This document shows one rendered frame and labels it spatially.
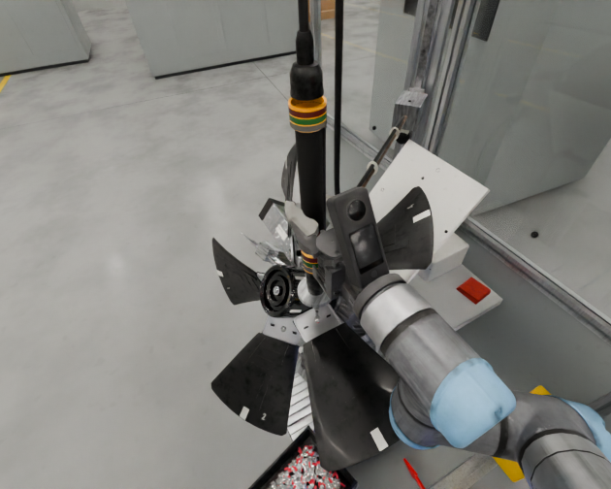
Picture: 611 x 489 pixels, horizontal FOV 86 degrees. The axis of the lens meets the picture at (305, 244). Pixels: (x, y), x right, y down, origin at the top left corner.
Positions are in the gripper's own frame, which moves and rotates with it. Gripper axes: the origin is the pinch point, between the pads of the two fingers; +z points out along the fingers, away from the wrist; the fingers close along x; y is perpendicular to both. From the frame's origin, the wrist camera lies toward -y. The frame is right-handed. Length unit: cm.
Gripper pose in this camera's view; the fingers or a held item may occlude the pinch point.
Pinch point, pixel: (304, 198)
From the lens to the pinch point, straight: 50.5
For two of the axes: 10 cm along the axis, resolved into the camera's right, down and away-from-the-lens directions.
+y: 0.5, 6.9, 7.3
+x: 8.8, -3.7, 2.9
